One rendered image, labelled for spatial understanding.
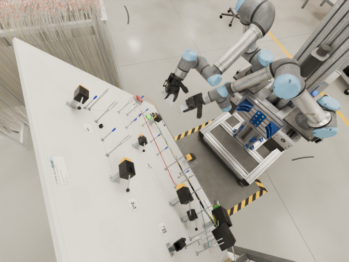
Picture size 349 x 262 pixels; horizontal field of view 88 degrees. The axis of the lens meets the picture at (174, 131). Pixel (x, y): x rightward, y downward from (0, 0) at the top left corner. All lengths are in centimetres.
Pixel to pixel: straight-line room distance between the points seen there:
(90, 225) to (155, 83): 259
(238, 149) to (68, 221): 203
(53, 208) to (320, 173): 293
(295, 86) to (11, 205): 278
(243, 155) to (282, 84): 142
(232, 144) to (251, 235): 101
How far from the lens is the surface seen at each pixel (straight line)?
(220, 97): 120
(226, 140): 235
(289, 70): 109
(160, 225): 82
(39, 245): 253
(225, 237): 98
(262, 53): 150
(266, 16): 114
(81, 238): 59
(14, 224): 268
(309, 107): 121
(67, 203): 61
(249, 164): 233
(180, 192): 90
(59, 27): 157
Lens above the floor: 221
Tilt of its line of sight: 62 degrees down
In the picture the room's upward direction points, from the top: 8 degrees clockwise
